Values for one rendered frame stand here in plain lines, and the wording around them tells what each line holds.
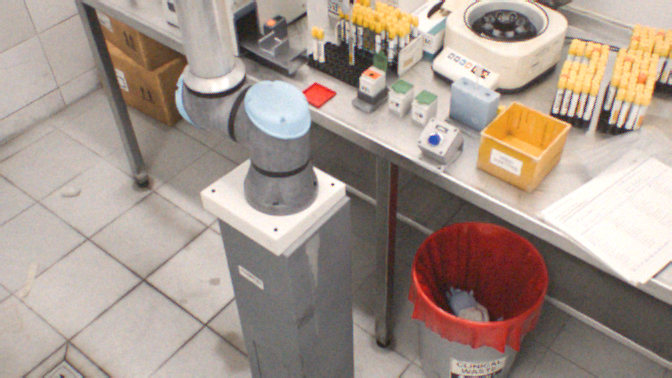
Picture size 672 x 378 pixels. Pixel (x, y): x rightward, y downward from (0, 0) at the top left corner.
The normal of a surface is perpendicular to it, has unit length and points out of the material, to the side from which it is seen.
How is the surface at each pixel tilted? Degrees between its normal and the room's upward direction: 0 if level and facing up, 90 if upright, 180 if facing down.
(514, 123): 90
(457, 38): 90
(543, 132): 90
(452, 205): 1
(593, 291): 0
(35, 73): 90
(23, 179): 0
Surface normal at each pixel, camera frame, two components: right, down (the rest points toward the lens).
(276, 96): 0.14, -0.69
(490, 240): -0.07, 0.47
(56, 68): 0.78, 0.43
